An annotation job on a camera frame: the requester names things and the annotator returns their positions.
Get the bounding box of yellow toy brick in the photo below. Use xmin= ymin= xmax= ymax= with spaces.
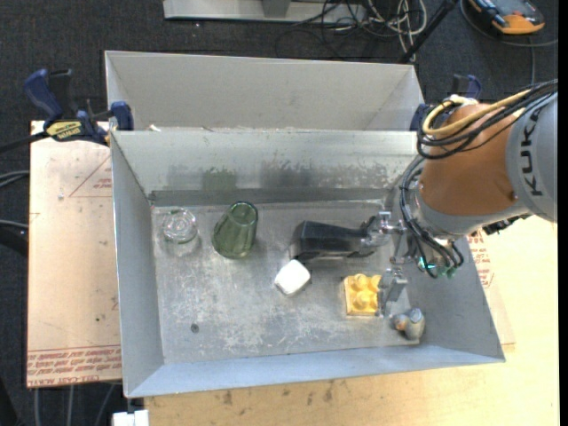
xmin=343 ymin=273 xmax=384 ymax=319

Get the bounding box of black stapler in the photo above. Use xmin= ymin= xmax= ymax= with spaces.
xmin=289 ymin=219 xmax=378 ymax=262

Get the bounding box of grey metal bin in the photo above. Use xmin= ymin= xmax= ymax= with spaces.
xmin=104 ymin=50 xmax=507 ymax=399

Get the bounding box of clear glass cup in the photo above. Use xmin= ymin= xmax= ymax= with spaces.
xmin=161 ymin=207 xmax=201 ymax=257

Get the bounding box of green glass cup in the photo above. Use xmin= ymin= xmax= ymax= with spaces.
xmin=210 ymin=200 xmax=260 ymax=260

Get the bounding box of white rounded block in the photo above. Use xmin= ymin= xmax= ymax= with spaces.
xmin=273 ymin=258 xmax=312 ymax=297

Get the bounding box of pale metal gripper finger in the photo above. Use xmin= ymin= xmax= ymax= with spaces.
xmin=378 ymin=265 xmax=410 ymax=319
xmin=359 ymin=210 xmax=403 ymax=250

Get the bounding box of brown cardboard board red print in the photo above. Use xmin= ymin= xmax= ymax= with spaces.
xmin=26 ymin=120 xmax=518 ymax=389

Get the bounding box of grey toy animal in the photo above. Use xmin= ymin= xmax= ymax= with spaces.
xmin=390 ymin=307 xmax=427 ymax=342

